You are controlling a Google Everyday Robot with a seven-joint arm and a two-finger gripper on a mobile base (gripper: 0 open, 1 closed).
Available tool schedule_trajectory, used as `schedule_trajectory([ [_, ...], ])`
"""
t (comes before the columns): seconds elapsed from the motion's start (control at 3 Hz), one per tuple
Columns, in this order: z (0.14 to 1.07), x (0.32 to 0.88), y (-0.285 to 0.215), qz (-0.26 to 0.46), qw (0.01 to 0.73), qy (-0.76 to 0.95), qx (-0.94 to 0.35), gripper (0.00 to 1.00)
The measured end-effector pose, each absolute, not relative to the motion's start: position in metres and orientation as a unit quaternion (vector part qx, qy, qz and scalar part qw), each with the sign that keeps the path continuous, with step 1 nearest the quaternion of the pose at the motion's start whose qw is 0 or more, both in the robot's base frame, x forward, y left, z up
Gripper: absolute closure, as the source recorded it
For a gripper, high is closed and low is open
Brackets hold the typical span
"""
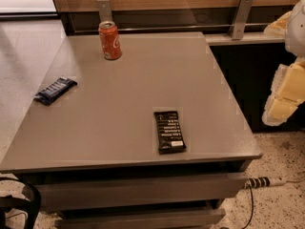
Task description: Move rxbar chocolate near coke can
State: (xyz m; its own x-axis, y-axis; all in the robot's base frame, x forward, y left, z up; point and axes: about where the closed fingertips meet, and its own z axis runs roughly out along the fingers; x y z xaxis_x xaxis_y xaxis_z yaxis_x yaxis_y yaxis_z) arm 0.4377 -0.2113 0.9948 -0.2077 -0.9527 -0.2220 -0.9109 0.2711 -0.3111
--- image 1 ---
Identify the orange coke can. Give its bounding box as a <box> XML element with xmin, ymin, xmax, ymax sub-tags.
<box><xmin>98</xmin><ymin>21</ymin><xmax>122</xmax><ymax>60</ymax></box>

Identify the white power strip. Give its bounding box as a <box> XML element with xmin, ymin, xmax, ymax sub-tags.
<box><xmin>244</xmin><ymin>177</ymin><xmax>287</xmax><ymax>189</ymax></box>

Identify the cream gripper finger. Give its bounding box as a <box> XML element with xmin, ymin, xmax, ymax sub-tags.
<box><xmin>264</xmin><ymin>11</ymin><xmax>291</xmax><ymax>36</ymax></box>
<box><xmin>262</xmin><ymin>62</ymin><xmax>305</xmax><ymax>126</ymax></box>

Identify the left metal bracket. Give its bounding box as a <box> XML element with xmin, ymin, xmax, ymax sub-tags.
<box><xmin>96</xmin><ymin>0</ymin><xmax>112</xmax><ymax>22</ymax></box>

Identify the grey drawer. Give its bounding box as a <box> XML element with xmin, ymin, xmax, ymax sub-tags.
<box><xmin>37</xmin><ymin>173</ymin><xmax>246</xmax><ymax>212</ymax></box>
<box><xmin>55</xmin><ymin>208</ymin><xmax>225</xmax><ymax>229</ymax></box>

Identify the metal bracket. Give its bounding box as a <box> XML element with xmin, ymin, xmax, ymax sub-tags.
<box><xmin>229</xmin><ymin>0</ymin><xmax>254</xmax><ymax>40</ymax></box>
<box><xmin>96</xmin><ymin>0</ymin><xmax>112</xmax><ymax>22</ymax></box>

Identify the lower grey drawer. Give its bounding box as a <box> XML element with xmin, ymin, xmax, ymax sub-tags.
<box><xmin>55</xmin><ymin>208</ymin><xmax>225</xmax><ymax>229</ymax></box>

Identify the black rxbar chocolate bar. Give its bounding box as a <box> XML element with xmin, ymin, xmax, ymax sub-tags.
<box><xmin>153</xmin><ymin>111</ymin><xmax>186</xmax><ymax>154</ymax></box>

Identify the black power cable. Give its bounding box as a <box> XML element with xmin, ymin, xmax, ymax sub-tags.
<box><xmin>218</xmin><ymin>181</ymin><xmax>255</xmax><ymax>229</ymax></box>

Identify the right metal bracket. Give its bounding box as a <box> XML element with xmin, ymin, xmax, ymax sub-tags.
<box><xmin>229</xmin><ymin>0</ymin><xmax>254</xmax><ymax>40</ymax></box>

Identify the upper grey drawer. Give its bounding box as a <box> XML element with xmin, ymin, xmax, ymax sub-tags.
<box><xmin>37</xmin><ymin>173</ymin><xmax>246</xmax><ymax>212</ymax></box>

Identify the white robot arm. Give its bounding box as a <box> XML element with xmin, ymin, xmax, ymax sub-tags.
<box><xmin>262</xmin><ymin>0</ymin><xmax>305</xmax><ymax>126</ymax></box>

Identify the black chair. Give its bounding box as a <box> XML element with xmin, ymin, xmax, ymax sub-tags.
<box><xmin>0</xmin><ymin>181</ymin><xmax>41</xmax><ymax>229</ymax></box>

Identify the dark blue snack bar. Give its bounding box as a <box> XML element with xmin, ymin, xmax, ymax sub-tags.
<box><xmin>34</xmin><ymin>76</ymin><xmax>77</xmax><ymax>106</ymax></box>

